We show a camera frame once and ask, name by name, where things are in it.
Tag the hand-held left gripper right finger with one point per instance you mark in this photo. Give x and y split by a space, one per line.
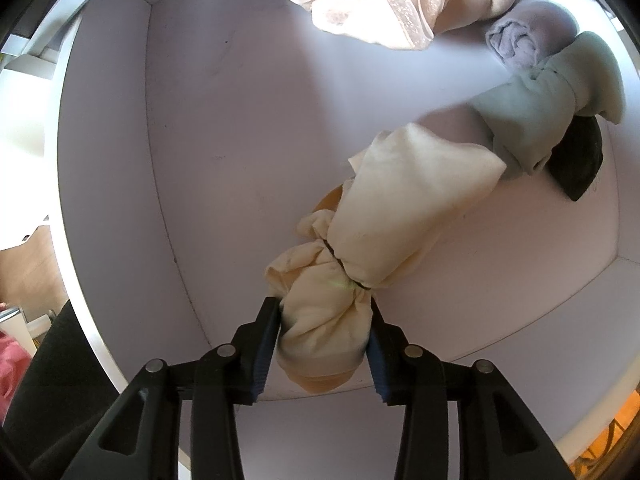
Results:
377 365

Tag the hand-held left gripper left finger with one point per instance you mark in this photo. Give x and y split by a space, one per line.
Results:
265 355

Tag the cream cloth bundle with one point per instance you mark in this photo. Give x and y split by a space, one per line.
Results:
400 200

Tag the white storage bin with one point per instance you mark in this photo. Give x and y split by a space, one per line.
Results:
225 135

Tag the black cloth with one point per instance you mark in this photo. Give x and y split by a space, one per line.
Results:
580 160

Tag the pale green cloth bundle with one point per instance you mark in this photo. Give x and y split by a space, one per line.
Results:
530 110

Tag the lavender knit cloth roll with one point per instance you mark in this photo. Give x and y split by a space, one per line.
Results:
520 35

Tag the peach cloth bundle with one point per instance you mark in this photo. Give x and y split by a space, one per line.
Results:
380 5

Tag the dark cloth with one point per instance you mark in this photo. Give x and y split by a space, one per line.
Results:
60 385

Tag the white container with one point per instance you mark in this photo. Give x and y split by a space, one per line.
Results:
20 325

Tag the red ruffled cushion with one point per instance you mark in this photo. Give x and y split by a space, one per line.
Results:
12 370

